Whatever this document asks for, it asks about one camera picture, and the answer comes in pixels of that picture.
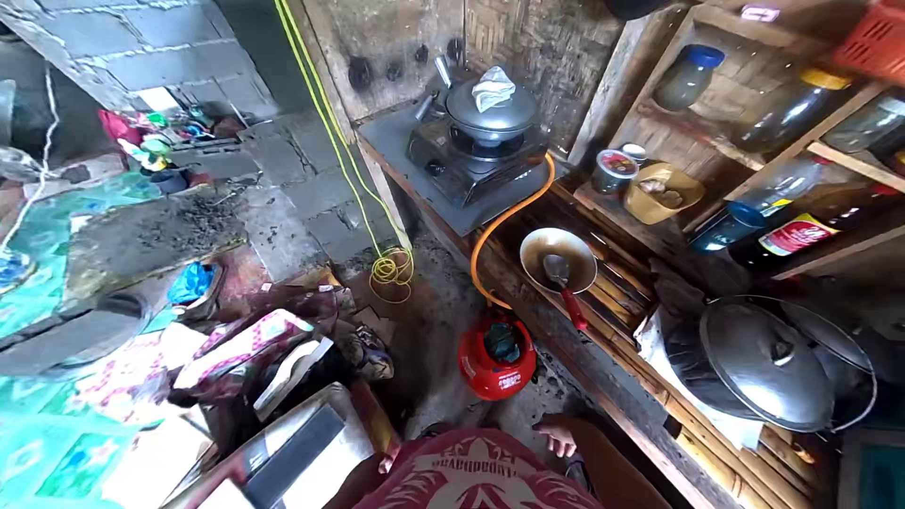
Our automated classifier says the person's right hand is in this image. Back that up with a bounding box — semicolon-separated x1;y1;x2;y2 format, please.
532;413;584;459

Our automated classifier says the person's left forearm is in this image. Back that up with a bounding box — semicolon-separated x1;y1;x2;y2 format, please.
324;454;387;509

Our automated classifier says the person's right forearm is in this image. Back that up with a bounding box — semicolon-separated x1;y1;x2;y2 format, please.
569;416;671;509

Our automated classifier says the person's body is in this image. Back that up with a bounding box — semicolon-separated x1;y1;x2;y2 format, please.
352;427;605;509

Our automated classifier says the red gas tank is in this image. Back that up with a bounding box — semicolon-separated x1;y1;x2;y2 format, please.
458;314;537;402

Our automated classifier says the white sack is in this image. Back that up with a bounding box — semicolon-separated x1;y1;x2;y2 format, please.
633;303;766;451

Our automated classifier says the large dark metal pot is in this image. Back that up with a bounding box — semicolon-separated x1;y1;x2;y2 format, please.
666;296;878;434

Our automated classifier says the bamboo slat bench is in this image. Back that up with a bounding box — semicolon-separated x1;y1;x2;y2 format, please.
510;180;842;509

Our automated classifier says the white bowl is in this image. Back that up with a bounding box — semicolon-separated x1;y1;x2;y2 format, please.
519;227;599;295

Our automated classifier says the large silver oval lid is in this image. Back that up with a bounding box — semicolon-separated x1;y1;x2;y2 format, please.
699;296;836;434

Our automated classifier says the crumpled patterned plastic bag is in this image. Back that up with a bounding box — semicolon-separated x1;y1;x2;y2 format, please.
344;324;395;381

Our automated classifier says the yellow plastic container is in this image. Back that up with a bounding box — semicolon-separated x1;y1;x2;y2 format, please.
623;163;707;226

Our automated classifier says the clear tub with red label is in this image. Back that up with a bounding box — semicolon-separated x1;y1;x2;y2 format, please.
591;148;640;195

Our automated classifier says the white dark flat carton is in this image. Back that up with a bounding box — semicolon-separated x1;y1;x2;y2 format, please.
253;336;335;423

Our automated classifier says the black gas stove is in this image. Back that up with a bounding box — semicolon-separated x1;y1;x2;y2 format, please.
407;113;552;209

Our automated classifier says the dark bottle with red label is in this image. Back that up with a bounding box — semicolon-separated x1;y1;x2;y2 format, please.
728;185;905;271

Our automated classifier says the grey metal wok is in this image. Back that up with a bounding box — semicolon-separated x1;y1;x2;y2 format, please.
416;57;535;148

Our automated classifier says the pink white patterned box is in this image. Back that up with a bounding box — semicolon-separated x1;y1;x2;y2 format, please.
173;308;315;397

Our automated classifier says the grey domed wok lid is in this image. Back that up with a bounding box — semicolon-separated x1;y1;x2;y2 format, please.
447;75;538;133

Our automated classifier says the clear plastic bottle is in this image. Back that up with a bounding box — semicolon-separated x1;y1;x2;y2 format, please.
751;156;831;216

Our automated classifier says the grey stove table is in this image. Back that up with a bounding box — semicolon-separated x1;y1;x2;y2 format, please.
355;79;570;238

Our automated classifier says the white crumpled cloth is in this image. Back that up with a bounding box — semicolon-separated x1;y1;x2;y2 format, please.
471;66;516;114

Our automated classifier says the glass jar with blue lid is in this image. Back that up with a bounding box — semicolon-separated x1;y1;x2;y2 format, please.
652;44;725;113

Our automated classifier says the large jar with yellow lid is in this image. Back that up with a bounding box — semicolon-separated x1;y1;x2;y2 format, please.
739;66;854;155

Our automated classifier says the blue plastic bag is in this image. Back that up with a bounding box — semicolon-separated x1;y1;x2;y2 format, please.
167;262;219;307

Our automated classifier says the clear glass jar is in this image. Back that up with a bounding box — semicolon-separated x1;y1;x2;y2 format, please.
823;93;905;154

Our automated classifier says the pink white patterned cloth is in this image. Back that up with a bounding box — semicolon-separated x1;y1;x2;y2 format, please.
69;321;207;427

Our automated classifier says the black round pot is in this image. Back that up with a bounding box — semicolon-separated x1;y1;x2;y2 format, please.
149;164;192;195

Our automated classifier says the green patterned floor mat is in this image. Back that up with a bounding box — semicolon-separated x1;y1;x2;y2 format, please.
0;170;192;509

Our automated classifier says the pile of coloured toys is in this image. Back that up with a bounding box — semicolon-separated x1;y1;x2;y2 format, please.
98;105;245;174

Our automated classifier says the red plastic basket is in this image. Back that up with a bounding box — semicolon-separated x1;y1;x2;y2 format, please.
833;0;905;88

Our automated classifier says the ladle with red handle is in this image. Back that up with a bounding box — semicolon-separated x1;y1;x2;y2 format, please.
543;254;589;331

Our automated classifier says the orange gas hose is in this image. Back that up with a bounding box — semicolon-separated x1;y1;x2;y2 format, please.
471;153;557;311

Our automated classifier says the wooden wall shelf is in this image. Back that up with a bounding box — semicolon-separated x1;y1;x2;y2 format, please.
574;3;905;281

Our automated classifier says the yellow green cable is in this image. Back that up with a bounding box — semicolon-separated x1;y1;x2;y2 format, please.
274;0;415;305

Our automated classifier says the white cord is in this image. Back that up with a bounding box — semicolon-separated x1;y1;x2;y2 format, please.
0;60;60;252

